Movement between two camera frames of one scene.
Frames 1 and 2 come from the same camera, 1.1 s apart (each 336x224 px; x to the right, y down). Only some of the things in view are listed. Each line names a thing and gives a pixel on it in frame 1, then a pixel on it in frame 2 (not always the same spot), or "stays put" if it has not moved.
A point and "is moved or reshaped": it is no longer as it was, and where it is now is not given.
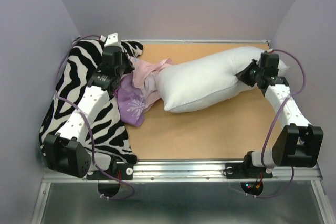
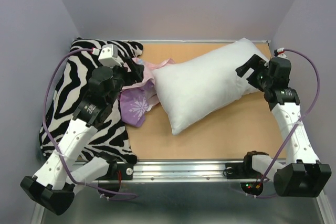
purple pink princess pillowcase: (137, 93) stays put
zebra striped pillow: (108, 137) stays put
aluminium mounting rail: (178, 171) stays put
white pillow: (196, 80) is moved or reshaped
